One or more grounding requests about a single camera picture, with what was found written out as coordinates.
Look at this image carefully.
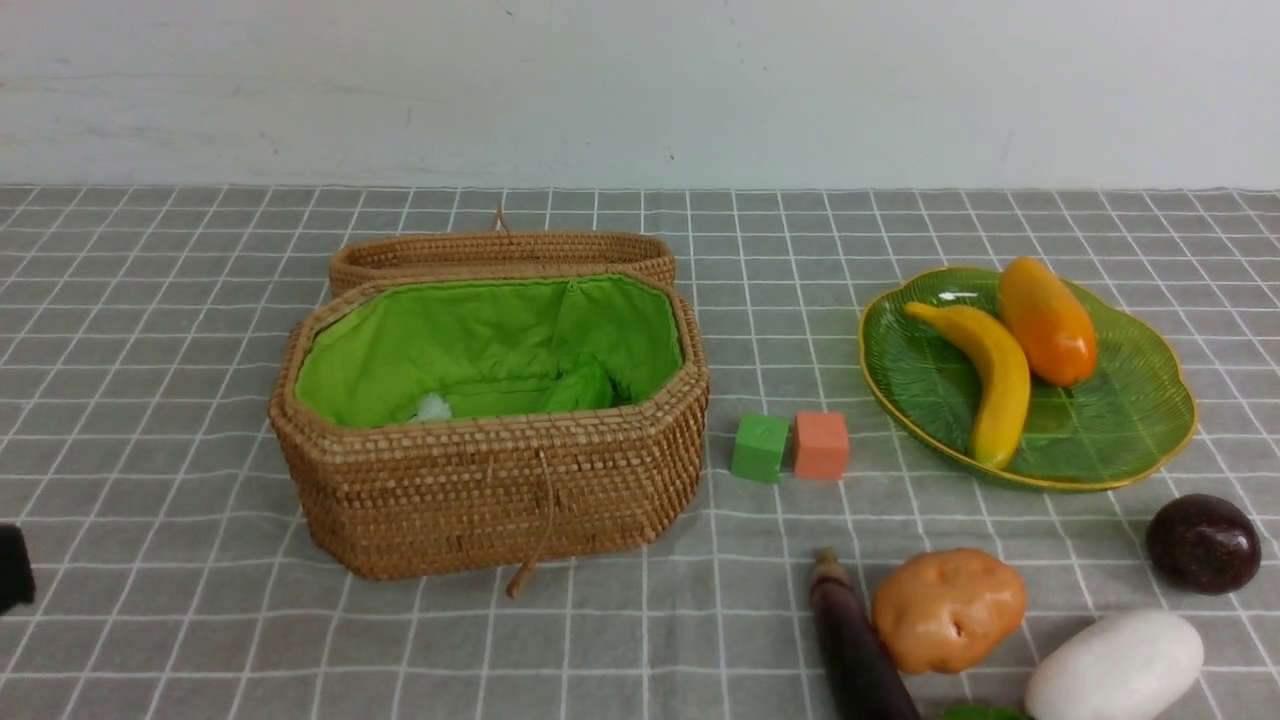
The orange yellow mango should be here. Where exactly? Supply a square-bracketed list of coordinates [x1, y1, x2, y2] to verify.
[997, 256, 1098, 388]

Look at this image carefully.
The green cucumber gourd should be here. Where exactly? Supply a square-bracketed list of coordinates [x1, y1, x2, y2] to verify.
[538, 355, 616, 414]

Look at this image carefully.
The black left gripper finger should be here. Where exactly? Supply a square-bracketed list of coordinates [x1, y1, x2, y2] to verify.
[0, 524, 36, 616]

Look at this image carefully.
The white radish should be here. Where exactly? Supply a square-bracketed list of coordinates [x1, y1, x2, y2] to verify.
[1024, 609, 1204, 719]

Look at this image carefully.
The green glass leaf plate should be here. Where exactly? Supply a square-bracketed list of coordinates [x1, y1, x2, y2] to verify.
[859, 266, 1198, 493]

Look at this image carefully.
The dark purple passion fruit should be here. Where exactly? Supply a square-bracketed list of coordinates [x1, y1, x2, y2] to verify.
[1146, 493, 1262, 596]

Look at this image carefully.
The brown potato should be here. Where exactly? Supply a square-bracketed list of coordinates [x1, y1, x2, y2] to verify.
[870, 547, 1027, 675]

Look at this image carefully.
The woven wicker basket lid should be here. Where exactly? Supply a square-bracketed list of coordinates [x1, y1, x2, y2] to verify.
[328, 209, 677, 297]

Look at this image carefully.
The green vegetable at bottom edge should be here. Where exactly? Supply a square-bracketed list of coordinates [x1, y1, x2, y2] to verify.
[940, 703, 1030, 720]

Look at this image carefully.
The green cube block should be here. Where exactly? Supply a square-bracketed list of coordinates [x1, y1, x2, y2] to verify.
[730, 413, 791, 486]

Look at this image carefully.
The woven wicker basket green lining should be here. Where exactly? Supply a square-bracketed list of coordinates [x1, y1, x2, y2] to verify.
[268, 272, 710, 601]

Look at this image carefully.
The yellow banana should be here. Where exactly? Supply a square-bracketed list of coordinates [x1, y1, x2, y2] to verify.
[902, 301, 1032, 471]

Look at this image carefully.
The orange cube block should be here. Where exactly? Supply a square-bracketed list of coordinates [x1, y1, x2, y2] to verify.
[794, 411, 850, 482]

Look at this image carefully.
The purple eggplant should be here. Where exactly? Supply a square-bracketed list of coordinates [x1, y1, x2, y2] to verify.
[809, 547, 920, 719]

